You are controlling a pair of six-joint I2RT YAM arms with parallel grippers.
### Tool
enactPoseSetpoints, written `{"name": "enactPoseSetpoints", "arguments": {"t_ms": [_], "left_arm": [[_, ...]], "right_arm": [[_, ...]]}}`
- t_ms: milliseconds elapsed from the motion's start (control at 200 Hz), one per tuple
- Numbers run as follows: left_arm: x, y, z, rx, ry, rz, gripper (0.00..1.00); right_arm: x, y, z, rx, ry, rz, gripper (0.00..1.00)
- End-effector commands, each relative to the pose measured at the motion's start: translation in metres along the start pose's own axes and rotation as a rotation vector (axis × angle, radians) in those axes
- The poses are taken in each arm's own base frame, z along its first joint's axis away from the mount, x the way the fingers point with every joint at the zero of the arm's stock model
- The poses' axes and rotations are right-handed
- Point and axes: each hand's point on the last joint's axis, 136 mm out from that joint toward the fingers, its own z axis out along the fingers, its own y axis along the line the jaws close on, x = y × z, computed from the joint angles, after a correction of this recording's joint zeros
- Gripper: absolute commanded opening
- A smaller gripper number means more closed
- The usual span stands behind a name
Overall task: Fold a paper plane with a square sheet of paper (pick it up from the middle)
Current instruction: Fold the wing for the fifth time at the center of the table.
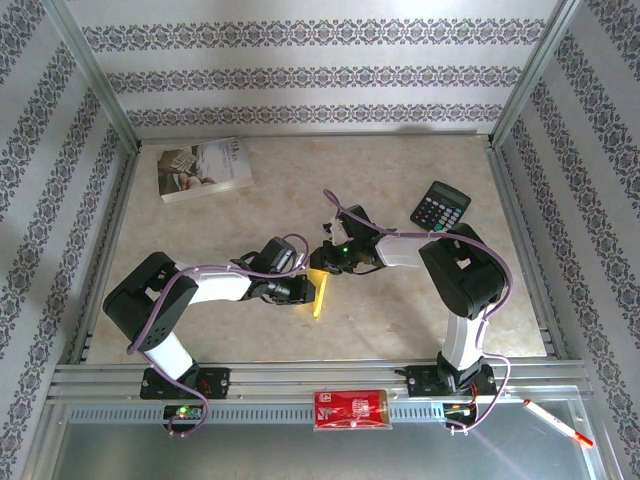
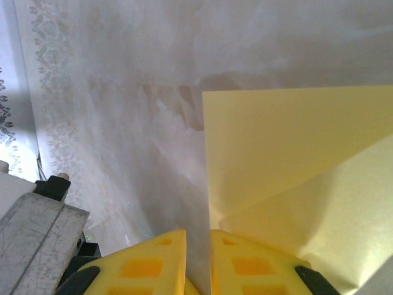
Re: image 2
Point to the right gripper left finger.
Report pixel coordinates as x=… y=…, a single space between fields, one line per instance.
x=144 y=270

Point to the right aluminium side rail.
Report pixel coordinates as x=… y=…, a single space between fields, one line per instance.
x=30 y=239

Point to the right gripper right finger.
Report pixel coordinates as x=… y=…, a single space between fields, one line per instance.
x=255 y=270

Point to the black rail bracket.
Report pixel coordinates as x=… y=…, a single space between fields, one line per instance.
x=52 y=187

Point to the white plastic block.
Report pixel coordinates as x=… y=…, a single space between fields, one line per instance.
x=15 y=181

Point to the yellow cloth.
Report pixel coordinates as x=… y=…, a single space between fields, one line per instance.
x=276 y=153

